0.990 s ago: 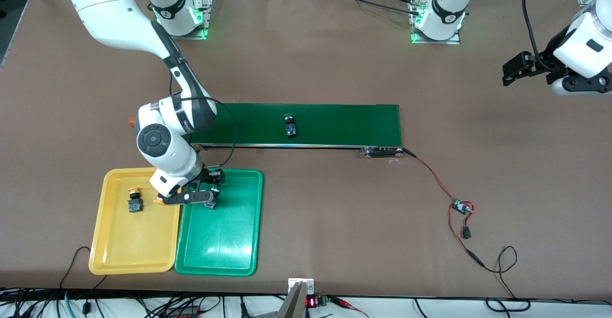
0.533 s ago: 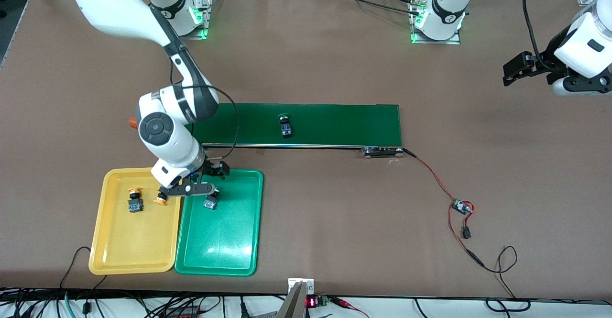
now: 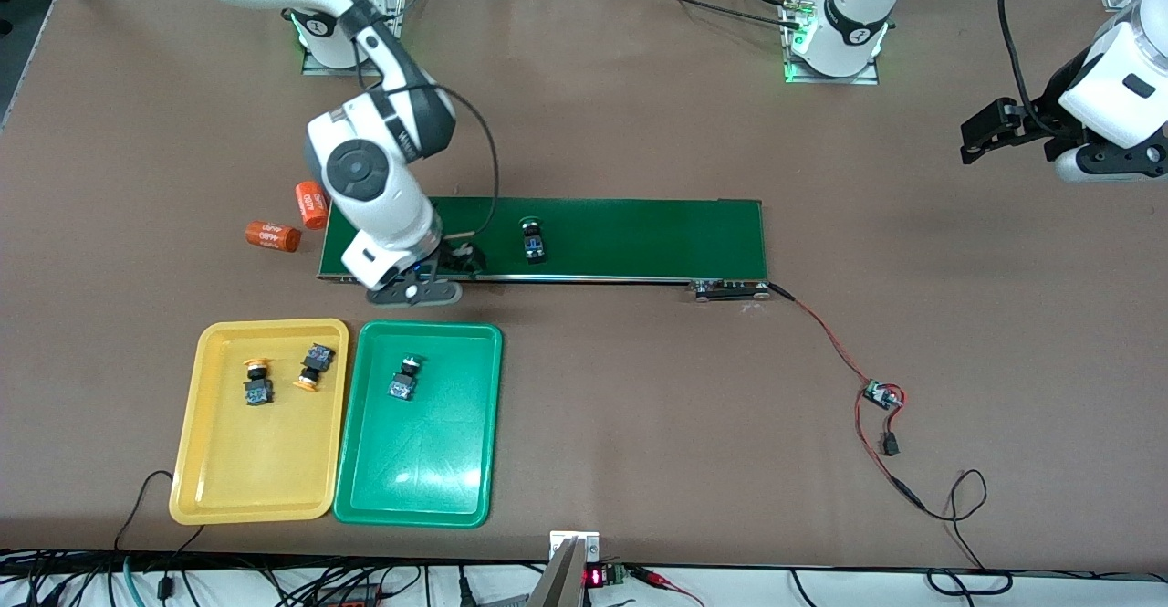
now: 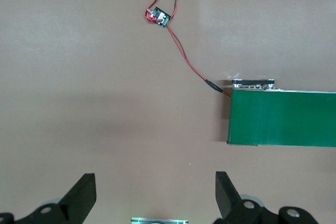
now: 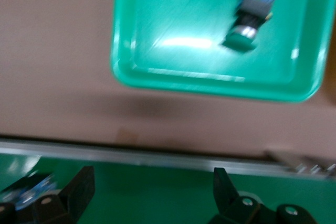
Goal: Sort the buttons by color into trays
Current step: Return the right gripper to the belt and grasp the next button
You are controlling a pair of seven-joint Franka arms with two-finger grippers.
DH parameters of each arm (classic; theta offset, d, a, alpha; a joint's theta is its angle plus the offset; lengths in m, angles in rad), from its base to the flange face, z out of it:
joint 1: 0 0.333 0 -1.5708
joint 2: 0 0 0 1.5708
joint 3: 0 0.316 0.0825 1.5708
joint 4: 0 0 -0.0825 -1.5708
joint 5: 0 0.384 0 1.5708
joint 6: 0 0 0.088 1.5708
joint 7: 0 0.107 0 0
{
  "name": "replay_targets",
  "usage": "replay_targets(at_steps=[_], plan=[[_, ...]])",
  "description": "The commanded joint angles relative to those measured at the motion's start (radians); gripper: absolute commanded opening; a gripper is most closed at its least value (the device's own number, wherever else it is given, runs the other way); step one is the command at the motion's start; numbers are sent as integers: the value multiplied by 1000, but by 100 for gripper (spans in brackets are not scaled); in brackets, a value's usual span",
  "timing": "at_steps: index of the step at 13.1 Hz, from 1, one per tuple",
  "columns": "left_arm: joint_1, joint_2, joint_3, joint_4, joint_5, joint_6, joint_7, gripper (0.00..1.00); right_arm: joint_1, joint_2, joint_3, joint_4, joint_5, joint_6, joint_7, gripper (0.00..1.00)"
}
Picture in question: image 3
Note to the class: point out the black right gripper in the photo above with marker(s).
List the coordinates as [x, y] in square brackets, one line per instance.
[455, 255]

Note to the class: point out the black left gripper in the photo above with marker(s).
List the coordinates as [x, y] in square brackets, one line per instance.
[1046, 111]

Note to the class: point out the green mushroom push button switch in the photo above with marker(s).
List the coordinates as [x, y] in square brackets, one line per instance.
[534, 242]
[402, 383]

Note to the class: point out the orange cylinder with 4680 print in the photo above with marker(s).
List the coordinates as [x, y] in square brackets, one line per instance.
[274, 236]
[312, 205]

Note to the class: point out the yellow mushroom push button switch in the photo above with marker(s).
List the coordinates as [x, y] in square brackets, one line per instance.
[319, 354]
[259, 394]

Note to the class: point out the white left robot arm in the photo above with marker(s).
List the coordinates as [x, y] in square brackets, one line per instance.
[853, 14]

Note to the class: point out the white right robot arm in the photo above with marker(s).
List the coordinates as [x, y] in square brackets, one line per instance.
[370, 169]

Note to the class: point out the brown tape piece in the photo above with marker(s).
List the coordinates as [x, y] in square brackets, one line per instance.
[499, 289]

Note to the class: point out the green conveyor belt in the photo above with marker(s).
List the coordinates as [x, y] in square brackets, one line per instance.
[639, 237]

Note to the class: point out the green plastic tray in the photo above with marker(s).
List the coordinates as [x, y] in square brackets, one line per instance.
[420, 461]

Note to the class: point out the small green circuit board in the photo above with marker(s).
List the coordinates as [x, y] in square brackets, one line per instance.
[881, 394]

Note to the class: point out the yellow plastic tray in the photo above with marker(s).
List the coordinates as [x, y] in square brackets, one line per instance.
[255, 461]

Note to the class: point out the red digit display module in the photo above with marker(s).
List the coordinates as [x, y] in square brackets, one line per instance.
[595, 577]

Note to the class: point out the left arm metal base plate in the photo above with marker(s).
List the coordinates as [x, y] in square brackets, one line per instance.
[835, 79]

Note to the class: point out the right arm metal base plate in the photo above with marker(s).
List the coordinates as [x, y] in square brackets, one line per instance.
[395, 18]

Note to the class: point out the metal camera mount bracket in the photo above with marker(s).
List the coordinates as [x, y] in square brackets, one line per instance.
[566, 580]

